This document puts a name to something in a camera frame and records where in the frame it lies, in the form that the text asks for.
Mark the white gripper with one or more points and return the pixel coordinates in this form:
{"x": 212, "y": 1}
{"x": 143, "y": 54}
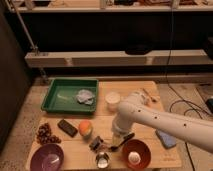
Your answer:
{"x": 117, "y": 137}

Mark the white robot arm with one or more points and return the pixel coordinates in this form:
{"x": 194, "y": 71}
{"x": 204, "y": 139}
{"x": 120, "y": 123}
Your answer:
{"x": 192, "y": 130}

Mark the red-brown bowl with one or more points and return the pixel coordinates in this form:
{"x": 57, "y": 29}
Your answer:
{"x": 142, "y": 149}

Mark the white egg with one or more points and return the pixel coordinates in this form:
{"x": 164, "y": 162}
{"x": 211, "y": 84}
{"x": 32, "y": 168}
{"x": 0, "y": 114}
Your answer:
{"x": 134, "y": 158}

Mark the small metal cup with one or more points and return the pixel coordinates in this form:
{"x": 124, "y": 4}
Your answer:
{"x": 102, "y": 160}

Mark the white cup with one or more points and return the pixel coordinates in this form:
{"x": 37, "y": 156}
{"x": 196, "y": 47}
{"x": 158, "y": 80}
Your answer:
{"x": 112, "y": 99}

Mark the blue sponge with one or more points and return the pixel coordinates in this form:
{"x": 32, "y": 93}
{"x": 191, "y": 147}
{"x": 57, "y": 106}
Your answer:
{"x": 166, "y": 140}

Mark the wooden spoon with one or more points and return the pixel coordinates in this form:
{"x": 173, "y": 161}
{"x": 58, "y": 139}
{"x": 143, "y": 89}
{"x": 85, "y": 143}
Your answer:
{"x": 152, "y": 98}

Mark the crumpled grey cloth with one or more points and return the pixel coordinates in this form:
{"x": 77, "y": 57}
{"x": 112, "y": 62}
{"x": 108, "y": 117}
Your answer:
{"x": 85, "y": 97}

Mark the dark brown rectangular block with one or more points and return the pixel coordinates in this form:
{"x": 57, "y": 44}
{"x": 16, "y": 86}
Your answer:
{"x": 67, "y": 128}

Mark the green plastic tray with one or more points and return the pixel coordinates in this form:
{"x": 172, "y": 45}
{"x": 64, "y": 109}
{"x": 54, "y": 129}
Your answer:
{"x": 61, "y": 96}

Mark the bunch of dark grapes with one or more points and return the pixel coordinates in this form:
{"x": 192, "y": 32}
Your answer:
{"x": 44, "y": 135}

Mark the dark object on shelf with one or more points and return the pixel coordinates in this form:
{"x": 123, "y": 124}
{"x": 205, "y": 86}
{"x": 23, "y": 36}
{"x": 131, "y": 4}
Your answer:
{"x": 139, "y": 46}

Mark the white metal shelf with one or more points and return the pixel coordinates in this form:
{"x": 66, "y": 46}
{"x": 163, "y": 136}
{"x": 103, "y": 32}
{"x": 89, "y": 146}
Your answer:
{"x": 116, "y": 58}

